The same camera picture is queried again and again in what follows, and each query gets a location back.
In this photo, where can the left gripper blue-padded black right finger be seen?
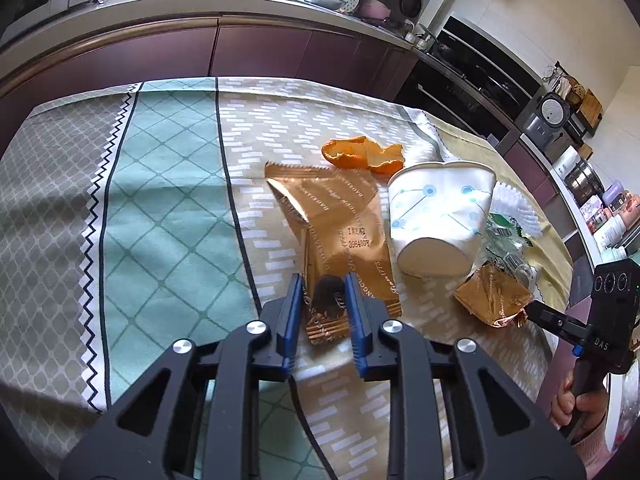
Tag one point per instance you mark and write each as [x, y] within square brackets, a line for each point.
[495, 430]

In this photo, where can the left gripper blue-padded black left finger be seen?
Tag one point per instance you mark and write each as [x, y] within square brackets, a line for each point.
[194, 412]

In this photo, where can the gold foil snack wrapper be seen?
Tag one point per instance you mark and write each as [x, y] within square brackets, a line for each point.
[336, 217]

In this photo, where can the white foam fruit net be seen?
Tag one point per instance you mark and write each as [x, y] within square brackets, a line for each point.
[510, 203]

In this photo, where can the purple lower kitchen cabinets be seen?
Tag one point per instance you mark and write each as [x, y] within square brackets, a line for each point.
[364, 61]

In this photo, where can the person's right hand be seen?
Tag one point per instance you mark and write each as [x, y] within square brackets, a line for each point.
[591, 405]

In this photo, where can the crumpled gold foil wrapper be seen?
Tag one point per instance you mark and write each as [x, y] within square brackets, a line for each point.
[495, 297]

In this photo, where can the green clear plastic wrapper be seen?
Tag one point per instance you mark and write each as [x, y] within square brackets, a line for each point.
[505, 245]

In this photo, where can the stainless steel pot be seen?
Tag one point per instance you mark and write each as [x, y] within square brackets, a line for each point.
[583, 182]

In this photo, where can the white paper cup blue dots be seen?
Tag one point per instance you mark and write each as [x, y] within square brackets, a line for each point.
[438, 212]

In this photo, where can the patterned green beige tablecloth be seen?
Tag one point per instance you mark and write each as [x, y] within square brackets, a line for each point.
[137, 215]

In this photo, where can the grey rice cooker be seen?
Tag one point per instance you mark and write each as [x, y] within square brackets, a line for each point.
[546, 121]

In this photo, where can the orange peel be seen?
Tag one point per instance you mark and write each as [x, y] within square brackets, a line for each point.
[362, 153]

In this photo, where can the black range hood stove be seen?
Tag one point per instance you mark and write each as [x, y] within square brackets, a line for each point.
[487, 65]

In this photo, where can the black built-in oven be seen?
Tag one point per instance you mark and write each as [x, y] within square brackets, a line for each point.
[443, 94]

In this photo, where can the hanging black frying pan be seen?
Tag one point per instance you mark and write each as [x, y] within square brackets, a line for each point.
[410, 8]

